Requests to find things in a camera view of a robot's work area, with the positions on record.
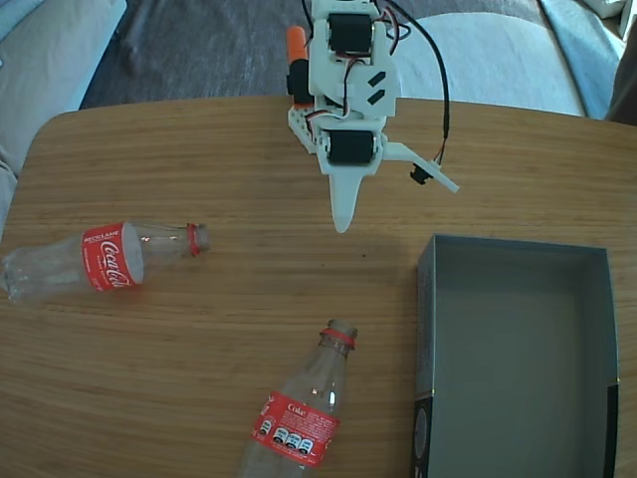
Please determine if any clear bottle nutrition panel label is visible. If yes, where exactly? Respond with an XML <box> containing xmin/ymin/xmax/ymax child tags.
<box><xmin>232</xmin><ymin>319</ymin><xmax>360</xmax><ymax>478</ymax></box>

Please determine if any clear bottle script logo label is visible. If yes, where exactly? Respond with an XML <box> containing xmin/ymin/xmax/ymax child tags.
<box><xmin>0</xmin><ymin>222</ymin><xmax>212</xmax><ymax>305</ymax></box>

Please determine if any grey cardboard box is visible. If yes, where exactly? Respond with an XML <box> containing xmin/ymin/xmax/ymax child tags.
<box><xmin>410</xmin><ymin>233</ymin><xmax>622</xmax><ymax>478</ymax></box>

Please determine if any orange and black clamp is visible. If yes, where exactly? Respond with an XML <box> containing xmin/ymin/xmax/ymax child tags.
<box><xmin>286</xmin><ymin>25</ymin><xmax>316</xmax><ymax>110</ymax></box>

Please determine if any grey patterned rug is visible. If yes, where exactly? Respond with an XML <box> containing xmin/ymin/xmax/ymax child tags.
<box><xmin>79</xmin><ymin>0</ymin><xmax>548</xmax><ymax>111</ymax></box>

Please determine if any blue grey blanket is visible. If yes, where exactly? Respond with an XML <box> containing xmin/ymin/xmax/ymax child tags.
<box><xmin>539</xmin><ymin>0</ymin><xmax>637</xmax><ymax>123</ymax></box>

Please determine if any light grey sofa cushion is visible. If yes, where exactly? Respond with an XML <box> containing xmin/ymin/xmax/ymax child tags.
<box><xmin>0</xmin><ymin>0</ymin><xmax>128</xmax><ymax>180</ymax></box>

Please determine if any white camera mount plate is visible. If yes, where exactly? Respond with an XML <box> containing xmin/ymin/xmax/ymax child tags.
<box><xmin>385</xmin><ymin>141</ymin><xmax>461</xmax><ymax>195</ymax></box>

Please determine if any black camera cable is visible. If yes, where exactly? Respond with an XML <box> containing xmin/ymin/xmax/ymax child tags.
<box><xmin>382</xmin><ymin>0</ymin><xmax>452</xmax><ymax>163</ymax></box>

